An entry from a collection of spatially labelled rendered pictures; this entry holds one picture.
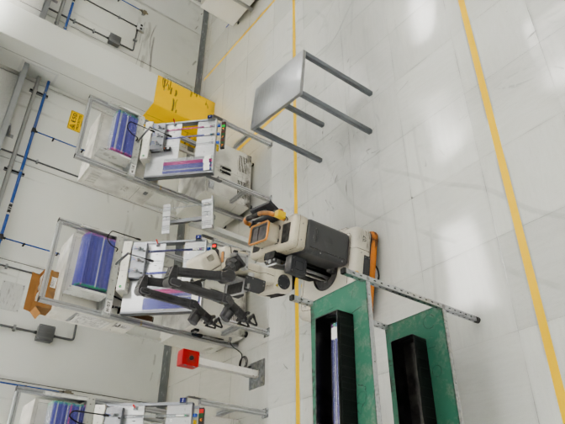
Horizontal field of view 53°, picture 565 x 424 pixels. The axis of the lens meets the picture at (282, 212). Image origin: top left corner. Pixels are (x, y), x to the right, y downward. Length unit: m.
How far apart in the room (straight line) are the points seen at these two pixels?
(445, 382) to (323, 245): 1.31
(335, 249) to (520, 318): 1.34
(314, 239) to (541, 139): 1.59
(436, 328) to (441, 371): 0.24
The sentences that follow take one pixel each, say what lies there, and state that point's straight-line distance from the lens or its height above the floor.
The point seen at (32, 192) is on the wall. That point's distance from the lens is 7.05.
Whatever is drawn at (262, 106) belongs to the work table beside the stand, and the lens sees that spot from 5.03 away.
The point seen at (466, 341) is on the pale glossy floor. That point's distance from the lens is 3.68.
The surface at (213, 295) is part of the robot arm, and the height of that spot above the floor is 1.31.
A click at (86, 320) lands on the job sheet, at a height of 1.42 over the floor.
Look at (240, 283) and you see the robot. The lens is 3.79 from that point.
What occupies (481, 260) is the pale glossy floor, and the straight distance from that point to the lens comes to 3.75.
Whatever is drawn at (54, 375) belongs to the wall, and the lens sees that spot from 6.41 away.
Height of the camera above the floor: 2.89
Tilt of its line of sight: 31 degrees down
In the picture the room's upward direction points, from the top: 68 degrees counter-clockwise
